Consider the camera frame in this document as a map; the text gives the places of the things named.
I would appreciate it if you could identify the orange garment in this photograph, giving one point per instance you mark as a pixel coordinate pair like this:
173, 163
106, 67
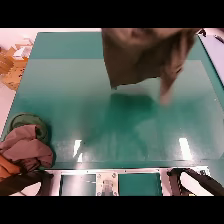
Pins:
6, 168

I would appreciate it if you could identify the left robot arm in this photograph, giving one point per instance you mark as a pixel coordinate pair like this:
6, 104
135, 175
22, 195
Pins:
20, 181

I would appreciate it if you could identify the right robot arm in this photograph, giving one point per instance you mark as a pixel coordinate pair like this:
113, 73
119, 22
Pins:
200, 181

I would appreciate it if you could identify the green garment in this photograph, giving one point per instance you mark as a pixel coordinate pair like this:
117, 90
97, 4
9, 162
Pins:
30, 121

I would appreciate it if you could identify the silver frame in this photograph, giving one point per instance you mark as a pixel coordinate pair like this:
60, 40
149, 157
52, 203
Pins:
106, 183

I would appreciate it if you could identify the mauve garment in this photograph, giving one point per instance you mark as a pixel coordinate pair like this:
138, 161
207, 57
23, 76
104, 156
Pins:
26, 148

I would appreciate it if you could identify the brown garment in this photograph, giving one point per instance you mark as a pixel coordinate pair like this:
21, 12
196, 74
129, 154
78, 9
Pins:
133, 56

